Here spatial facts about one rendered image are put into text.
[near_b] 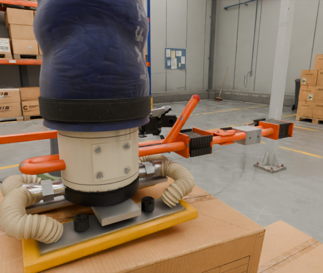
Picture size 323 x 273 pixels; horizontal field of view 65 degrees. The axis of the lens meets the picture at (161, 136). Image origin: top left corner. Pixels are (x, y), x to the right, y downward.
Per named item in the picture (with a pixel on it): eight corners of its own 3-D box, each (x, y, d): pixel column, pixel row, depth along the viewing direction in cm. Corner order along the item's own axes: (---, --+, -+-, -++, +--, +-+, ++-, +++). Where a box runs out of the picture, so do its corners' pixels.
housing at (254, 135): (245, 145, 75) (247, 131, 74) (229, 140, 81) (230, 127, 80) (261, 143, 79) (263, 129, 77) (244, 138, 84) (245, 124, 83)
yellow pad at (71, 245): (24, 278, 39) (20, 250, 38) (22, 241, 47) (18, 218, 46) (198, 218, 56) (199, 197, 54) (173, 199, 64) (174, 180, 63)
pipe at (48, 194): (21, 250, 40) (16, 218, 38) (17, 188, 61) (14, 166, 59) (193, 199, 56) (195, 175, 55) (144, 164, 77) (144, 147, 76)
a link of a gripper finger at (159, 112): (157, 109, 77) (146, 122, 84) (173, 108, 80) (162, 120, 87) (155, 100, 78) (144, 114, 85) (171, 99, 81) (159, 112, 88)
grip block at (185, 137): (188, 159, 63) (189, 136, 62) (167, 149, 71) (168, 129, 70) (213, 154, 67) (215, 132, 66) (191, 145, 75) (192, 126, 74)
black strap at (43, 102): (47, 128, 39) (44, 103, 38) (35, 109, 58) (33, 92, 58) (171, 117, 50) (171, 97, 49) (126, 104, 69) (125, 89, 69)
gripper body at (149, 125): (142, 138, 85) (127, 131, 95) (163, 136, 90) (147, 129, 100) (141, 116, 83) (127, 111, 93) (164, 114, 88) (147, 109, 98)
